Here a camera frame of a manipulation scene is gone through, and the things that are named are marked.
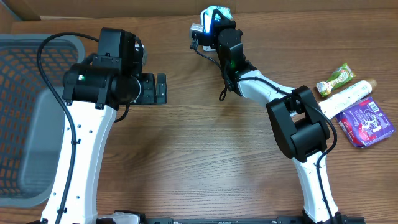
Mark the teal tissue packet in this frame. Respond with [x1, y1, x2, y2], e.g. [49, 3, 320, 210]
[206, 6, 233, 21]

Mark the green juice carton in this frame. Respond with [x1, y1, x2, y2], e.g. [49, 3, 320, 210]
[316, 63, 356, 97]

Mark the white tube gold cap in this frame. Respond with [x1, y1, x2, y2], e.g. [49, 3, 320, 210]
[318, 79, 377, 119]

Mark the purple Carefree packet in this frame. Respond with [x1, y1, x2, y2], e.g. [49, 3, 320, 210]
[335, 96, 396, 148]

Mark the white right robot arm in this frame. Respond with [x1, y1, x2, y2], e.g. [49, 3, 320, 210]
[190, 18, 342, 223]

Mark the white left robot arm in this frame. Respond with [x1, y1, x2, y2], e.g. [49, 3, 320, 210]
[40, 28, 167, 224]

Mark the white barcode scanner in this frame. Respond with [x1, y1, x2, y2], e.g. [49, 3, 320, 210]
[200, 6, 217, 52]

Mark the grey plastic basket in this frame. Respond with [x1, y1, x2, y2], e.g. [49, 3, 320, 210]
[0, 34, 86, 208]

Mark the black camera cable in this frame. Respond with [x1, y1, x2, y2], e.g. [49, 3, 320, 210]
[191, 39, 338, 224]

